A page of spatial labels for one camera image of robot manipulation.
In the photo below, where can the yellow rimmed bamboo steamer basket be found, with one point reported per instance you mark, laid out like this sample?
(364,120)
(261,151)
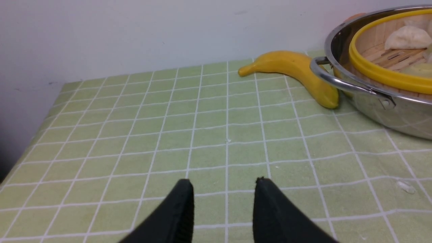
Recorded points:
(382,67)

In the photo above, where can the green round bun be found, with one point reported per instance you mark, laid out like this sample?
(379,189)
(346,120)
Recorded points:
(423,70)

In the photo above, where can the green checkered tablecloth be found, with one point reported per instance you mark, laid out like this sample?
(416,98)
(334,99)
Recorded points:
(111,149)

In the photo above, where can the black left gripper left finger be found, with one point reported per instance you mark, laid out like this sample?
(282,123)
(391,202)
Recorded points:
(171,222)

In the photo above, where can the yellow toy banana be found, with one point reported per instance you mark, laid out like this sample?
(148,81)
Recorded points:
(295,65)

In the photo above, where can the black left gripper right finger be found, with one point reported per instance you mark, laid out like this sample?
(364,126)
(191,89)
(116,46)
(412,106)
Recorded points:
(277,220)

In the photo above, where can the white crescent dumpling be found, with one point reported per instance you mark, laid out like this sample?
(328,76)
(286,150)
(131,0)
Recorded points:
(408,37)

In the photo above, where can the stainless steel pot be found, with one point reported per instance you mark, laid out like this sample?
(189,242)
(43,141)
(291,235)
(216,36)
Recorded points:
(398,112)

